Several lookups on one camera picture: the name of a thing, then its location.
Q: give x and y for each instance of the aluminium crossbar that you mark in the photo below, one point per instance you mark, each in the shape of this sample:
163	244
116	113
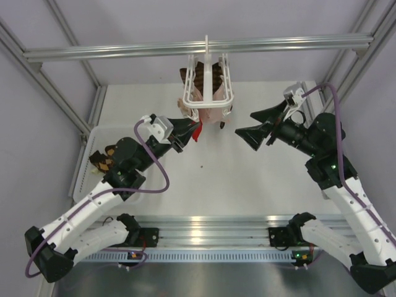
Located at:
356	41

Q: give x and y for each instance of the red sock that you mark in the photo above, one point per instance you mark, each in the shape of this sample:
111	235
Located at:
197	132

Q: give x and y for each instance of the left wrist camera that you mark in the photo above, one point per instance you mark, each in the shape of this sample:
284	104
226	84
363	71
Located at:
158	126

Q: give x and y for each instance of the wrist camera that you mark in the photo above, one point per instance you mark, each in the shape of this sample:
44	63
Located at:
293	95
158	126

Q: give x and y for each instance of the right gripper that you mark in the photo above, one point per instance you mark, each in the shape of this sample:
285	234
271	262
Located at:
255	135

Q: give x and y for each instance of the pink sock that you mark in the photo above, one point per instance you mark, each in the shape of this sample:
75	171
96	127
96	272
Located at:
215	115

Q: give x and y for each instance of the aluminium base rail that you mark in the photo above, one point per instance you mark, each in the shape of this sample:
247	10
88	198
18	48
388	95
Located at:
211	232

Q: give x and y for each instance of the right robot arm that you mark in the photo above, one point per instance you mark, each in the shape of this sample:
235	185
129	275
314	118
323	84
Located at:
371	259

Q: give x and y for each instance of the cream patterned sock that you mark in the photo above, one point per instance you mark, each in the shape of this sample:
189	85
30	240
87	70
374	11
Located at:
187	112

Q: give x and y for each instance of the brown striped sock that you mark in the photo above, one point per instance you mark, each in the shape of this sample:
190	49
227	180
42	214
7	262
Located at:
183	75

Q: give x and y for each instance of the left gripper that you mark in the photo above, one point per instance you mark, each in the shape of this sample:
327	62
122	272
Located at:
182	133

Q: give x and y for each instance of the white plastic sock hanger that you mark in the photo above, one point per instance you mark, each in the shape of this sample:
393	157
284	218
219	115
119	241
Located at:
207	93

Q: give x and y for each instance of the perforated cable duct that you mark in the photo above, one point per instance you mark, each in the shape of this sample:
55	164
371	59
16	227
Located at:
207	256

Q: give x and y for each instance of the white plastic bin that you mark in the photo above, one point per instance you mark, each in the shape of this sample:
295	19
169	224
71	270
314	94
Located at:
113	154

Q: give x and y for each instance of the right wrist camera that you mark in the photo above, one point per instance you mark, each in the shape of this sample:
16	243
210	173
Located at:
293	95

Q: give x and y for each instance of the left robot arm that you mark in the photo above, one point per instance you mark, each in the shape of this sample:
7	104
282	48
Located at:
57	247

